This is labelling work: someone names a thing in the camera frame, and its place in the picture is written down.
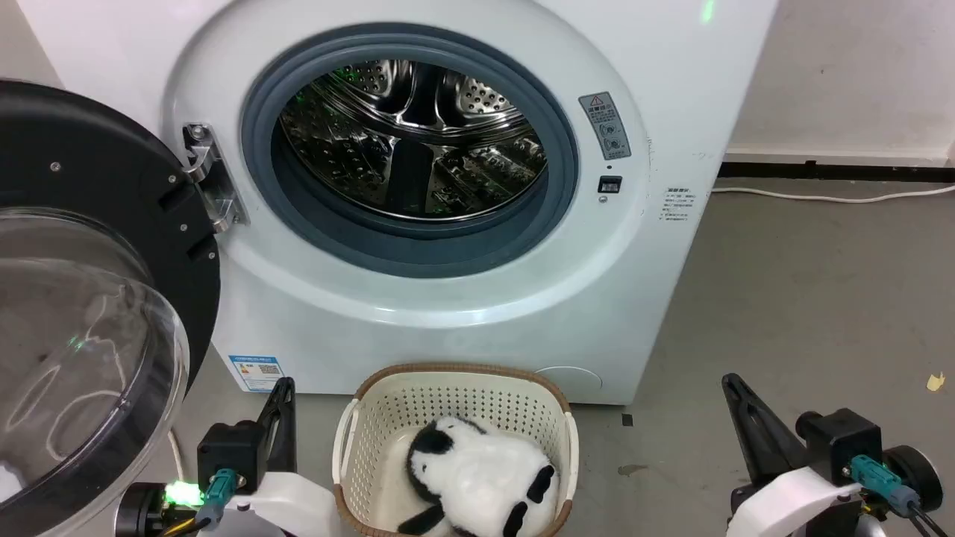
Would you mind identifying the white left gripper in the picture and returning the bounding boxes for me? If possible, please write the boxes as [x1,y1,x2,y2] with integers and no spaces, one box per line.
[222,377,341,537]

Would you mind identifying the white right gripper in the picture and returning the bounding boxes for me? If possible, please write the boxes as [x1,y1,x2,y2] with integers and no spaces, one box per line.
[721,373,868,537]

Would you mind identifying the white front-load washing machine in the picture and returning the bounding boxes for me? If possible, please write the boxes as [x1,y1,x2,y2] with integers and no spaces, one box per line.
[15,0,780,407]

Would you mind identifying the blue energy label sticker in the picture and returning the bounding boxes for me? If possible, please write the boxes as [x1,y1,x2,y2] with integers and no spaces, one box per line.
[228,354,287,394]

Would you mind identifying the cream perforated laundry basket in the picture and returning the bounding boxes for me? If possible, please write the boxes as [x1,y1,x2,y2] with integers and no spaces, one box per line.
[332,363,580,537]

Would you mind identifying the black and white panda plush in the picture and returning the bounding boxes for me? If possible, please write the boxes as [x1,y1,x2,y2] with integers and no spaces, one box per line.
[397,415,560,537]

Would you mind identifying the round white drain filter cover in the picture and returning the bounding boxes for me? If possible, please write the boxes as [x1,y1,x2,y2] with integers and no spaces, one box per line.
[533,365,603,396]

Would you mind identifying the grey rubber door gasket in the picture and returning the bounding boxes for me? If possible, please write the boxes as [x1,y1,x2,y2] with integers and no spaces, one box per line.
[240,22,580,280]

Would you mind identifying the small white text sticker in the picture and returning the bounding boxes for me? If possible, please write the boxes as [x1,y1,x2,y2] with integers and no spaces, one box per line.
[660,186,699,224]

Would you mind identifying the chrome door hinge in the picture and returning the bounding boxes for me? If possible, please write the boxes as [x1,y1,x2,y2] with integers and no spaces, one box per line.
[183,123,248,234]

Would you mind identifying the black baseboard strip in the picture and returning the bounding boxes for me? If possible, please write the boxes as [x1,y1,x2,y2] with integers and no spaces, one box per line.
[718,160,955,184]

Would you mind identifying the stainless steel washer drum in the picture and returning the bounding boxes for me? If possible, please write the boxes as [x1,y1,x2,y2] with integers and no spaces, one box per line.
[279,59,550,223]

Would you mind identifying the black round glass washer door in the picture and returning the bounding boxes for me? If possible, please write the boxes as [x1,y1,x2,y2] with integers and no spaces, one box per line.
[0,78,222,537]

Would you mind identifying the grey warning sticker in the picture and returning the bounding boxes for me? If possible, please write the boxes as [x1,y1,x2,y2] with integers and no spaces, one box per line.
[579,91,632,161]

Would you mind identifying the teal connector left camera cable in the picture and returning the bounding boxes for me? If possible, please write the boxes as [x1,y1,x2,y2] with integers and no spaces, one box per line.
[179,468,242,536]

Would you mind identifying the teal connector camera cable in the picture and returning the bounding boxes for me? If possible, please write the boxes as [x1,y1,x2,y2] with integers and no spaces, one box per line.
[179,468,242,536]
[851,455,955,537]

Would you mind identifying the teal connector right camera cable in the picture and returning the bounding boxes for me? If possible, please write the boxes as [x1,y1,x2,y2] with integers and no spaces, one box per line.
[851,455,955,537]

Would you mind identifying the white power cable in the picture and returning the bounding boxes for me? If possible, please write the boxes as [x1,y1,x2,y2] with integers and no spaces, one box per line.
[710,183,955,204]

